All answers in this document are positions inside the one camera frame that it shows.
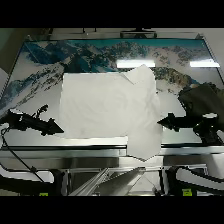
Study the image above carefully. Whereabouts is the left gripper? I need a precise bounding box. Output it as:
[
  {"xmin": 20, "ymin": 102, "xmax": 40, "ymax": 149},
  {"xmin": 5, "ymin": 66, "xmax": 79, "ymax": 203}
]
[{"xmin": 38, "ymin": 119, "xmax": 65, "ymax": 137}]

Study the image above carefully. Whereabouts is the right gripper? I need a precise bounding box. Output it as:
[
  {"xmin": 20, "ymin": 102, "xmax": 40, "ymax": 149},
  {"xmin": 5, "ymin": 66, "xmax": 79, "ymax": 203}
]
[{"xmin": 156, "ymin": 112, "xmax": 188, "ymax": 133}]

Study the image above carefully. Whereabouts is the white T-shirt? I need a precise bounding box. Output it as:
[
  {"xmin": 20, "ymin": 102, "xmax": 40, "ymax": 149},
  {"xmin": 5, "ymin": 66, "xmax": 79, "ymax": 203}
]
[{"xmin": 59, "ymin": 63, "xmax": 164, "ymax": 162}]

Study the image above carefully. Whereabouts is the dark green garment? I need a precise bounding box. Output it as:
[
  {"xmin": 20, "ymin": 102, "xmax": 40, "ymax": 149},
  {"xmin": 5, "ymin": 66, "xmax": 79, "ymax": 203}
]
[{"xmin": 177, "ymin": 82, "xmax": 224, "ymax": 118}]

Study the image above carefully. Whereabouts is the silver frame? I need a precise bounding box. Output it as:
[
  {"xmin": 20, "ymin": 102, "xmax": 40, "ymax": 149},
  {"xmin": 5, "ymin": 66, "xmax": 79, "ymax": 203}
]
[{"xmin": 0, "ymin": 143, "xmax": 224, "ymax": 197}]

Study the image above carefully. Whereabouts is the black cable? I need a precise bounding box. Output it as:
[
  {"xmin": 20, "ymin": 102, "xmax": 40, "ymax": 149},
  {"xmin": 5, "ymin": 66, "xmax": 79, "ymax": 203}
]
[{"xmin": 0, "ymin": 126, "xmax": 46, "ymax": 184}]

